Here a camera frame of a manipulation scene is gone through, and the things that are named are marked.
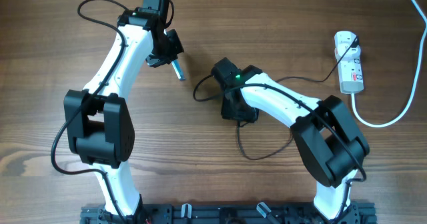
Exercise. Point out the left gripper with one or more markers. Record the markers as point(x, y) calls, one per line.
point(176, 48)

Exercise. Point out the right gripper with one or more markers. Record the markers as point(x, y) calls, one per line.
point(227, 113)

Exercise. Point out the cyan screen smartphone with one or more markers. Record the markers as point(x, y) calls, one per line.
point(178, 70)

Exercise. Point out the white power strip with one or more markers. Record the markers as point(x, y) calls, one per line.
point(349, 72)

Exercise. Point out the white charger adapter plug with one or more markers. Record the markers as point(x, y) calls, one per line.
point(347, 51)

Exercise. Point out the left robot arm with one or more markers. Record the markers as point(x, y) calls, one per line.
point(97, 121)

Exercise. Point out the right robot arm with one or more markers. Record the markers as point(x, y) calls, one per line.
point(331, 145)

